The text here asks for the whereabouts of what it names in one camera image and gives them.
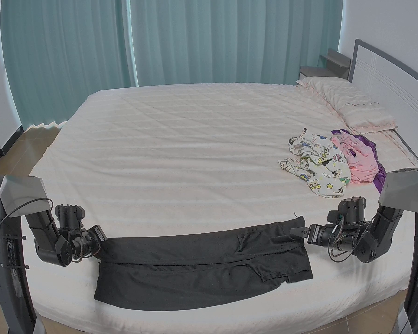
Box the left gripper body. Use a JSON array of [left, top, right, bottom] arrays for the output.
[[86, 223, 108, 257]]

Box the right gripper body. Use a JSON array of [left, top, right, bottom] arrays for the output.
[[307, 223, 337, 248]]

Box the black T-shirt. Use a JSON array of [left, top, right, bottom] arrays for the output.
[[94, 216, 314, 310]]

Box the white printed pyjama top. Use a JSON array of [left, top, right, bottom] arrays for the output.
[[277, 127, 352, 198]]

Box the pink garment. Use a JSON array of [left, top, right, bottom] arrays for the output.
[[331, 132, 378, 184]]

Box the purple garment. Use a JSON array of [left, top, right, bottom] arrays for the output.
[[332, 129, 387, 194]]

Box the bed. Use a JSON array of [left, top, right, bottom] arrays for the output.
[[19, 39, 418, 330]]

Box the cream pillow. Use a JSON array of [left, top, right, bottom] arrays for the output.
[[295, 76, 398, 134]]

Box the grey bedside table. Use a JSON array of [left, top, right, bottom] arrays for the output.
[[300, 47, 352, 79]]

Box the blue-green curtain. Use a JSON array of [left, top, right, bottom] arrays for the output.
[[125, 0, 345, 84], [0, 0, 138, 128]]

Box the black cable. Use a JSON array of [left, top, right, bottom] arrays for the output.
[[327, 242, 354, 262], [0, 198, 54, 267]]

